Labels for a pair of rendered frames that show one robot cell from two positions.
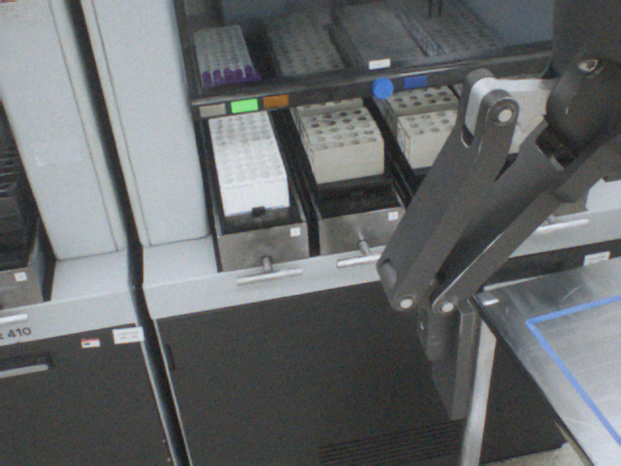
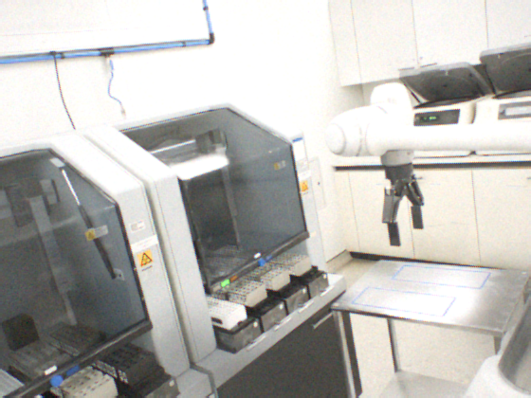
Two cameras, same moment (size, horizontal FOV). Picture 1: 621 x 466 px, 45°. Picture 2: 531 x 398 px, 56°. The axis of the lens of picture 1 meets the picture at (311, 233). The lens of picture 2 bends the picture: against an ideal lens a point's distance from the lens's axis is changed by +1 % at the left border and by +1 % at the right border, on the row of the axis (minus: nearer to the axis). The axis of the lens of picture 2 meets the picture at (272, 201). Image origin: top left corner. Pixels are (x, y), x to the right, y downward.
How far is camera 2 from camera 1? 1.13 m
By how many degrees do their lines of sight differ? 40
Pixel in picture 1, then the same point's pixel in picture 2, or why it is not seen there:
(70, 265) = not seen: hidden behind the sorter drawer
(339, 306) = (274, 354)
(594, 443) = (393, 313)
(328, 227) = (265, 318)
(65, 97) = (167, 300)
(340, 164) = (254, 298)
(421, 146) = (275, 281)
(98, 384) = not seen: outside the picture
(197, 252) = (219, 353)
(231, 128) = not seen: hidden behind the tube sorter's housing
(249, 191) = (235, 316)
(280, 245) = (252, 332)
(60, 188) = (167, 344)
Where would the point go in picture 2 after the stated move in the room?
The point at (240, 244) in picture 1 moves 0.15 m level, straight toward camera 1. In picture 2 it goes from (240, 336) to (268, 346)
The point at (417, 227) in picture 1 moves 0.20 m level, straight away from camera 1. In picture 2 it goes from (387, 209) to (341, 200)
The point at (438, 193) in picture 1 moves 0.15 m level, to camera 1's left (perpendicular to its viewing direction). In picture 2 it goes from (388, 204) to (350, 222)
